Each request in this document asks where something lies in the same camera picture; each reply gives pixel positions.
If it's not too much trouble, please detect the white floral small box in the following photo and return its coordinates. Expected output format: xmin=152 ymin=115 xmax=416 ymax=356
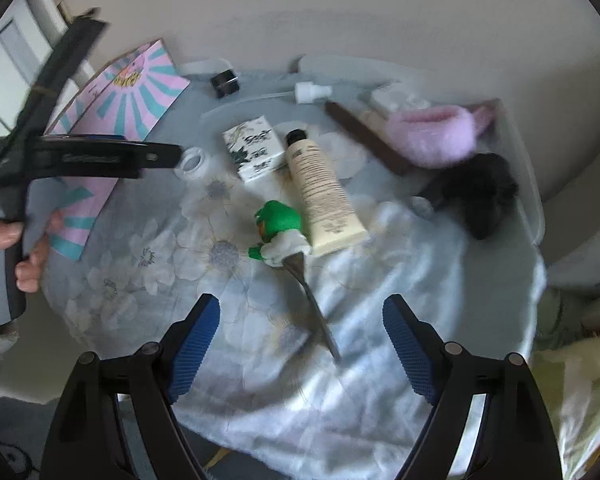
xmin=223 ymin=116 xmax=286 ymax=182

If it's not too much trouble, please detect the white spray pump bottle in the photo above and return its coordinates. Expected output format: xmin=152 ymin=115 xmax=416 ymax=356
xmin=201 ymin=81 xmax=332 ymax=118

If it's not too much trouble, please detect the brown stick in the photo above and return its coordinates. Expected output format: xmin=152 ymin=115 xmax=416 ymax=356
xmin=324 ymin=101 xmax=413 ymax=177

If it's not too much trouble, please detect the clear tape roll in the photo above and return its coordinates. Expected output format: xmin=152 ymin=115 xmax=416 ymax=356
xmin=173 ymin=146 xmax=212 ymax=182

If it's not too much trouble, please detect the pink fluffy headband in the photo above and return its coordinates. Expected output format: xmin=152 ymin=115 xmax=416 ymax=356
xmin=385 ymin=104 xmax=495 ymax=169

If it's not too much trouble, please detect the black fluffy hair accessory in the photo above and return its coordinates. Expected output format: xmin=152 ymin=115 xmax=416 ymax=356
xmin=411 ymin=153 xmax=519 ymax=240

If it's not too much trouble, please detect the green white toy figure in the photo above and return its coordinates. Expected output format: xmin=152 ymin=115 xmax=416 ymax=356
xmin=248 ymin=200 xmax=312 ymax=268

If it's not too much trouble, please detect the white sliding door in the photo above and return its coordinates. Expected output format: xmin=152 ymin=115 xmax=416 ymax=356
xmin=0 ymin=0 xmax=81 ymax=141

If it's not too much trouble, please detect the pink teal cardboard box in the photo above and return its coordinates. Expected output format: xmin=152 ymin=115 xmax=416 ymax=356
xmin=47 ymin=39 xmax=189 ymax=261

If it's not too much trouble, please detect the floral light blue cloth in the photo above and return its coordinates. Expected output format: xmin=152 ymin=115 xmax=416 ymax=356
xmin=44 ymin=73 xmax=546 ymax=479

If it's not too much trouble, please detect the white tray lid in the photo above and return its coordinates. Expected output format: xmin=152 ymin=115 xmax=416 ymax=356
xmin=294 ymin=54 xmax=545 ymax=245

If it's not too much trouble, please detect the metal spoon handle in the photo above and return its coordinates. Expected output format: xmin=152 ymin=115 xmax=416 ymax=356
xmin=283 ymin=252 xmax=341 ymax=363

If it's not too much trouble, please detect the black strap with band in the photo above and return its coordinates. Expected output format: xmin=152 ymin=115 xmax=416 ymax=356
xmin=0 ymin=6 xmax=109 ymax=187

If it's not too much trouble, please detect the white earbud case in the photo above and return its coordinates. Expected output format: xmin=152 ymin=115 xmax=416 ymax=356
xmin=370 ymin=81 xmax=431 ymax=118

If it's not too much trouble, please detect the person's left hand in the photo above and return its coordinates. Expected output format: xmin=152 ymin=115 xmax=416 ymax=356
xmin=0 ymin=210 xmax=62 ymax=294

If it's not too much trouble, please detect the cream lotion tube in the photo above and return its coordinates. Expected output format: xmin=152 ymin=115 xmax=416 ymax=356
xmin=286 ymin=129 xmax=368 ymax=257

